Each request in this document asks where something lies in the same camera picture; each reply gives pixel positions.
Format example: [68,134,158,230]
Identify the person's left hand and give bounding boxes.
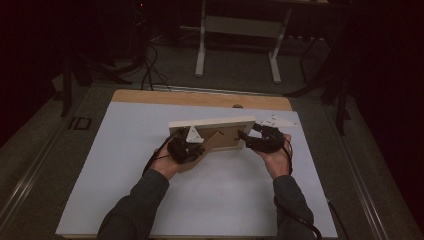
[153,142,192,181]

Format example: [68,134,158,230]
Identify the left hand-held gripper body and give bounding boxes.
[166,125,205,165]

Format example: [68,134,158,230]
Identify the metal floor rail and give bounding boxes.
[334,131,392,240]
[0,124,66,229]

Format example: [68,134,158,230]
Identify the wooden photo frame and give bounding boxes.
[167,115,257,175]

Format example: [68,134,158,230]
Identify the person's right hand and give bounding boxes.
[255,133,294,181]

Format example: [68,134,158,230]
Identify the black floor cables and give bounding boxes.
[141,42,172,92]

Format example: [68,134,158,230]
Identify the black metal stand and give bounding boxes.
[284,29,353,137]

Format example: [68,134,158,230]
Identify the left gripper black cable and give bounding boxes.
[142,129,184,177]

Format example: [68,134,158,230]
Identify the white metal desk frame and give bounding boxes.
[194,0,294,85]

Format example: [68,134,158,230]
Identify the black floor socket box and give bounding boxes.
[67,116,93,131]

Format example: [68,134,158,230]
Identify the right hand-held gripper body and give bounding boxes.
[245,114,299,155]

